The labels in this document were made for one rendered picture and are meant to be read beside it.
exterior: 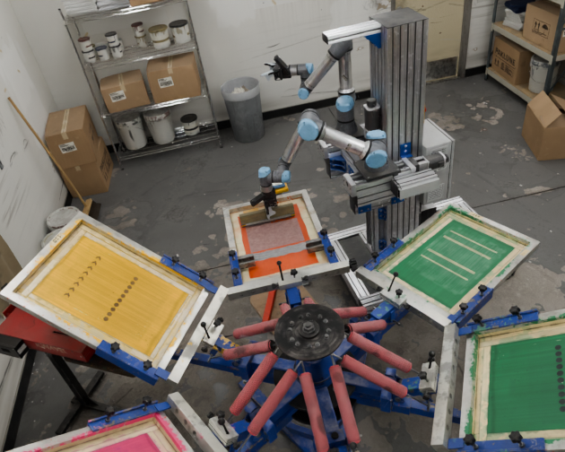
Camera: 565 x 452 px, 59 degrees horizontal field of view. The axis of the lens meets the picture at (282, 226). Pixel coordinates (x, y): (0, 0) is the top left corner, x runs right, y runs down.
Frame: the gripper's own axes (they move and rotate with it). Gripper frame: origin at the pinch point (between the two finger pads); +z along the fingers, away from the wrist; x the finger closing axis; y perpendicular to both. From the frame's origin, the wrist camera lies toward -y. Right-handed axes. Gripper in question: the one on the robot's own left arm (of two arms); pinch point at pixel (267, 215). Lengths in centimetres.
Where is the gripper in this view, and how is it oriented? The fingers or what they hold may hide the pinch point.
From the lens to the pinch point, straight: 327.5
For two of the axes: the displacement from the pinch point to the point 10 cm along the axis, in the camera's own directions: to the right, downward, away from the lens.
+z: 1.0, 7.8, 6.2
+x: -2.0, -6.0, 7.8
